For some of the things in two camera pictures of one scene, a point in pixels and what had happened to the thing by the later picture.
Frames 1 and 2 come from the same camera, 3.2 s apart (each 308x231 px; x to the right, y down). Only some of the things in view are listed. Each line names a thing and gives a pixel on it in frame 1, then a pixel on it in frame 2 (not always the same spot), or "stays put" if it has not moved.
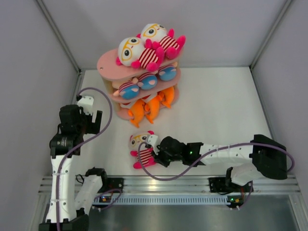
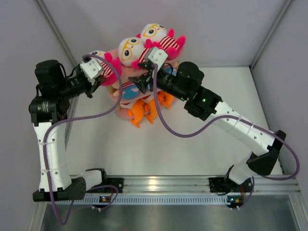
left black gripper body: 85,119 to 74,85
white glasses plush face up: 147,154 to 110,76
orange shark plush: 137,111 stays put
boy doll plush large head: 128,90 stays put
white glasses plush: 157,36 stays put
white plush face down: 132,50 stays put
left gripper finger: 89,128 to 98,81
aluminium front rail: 179,184 stays put
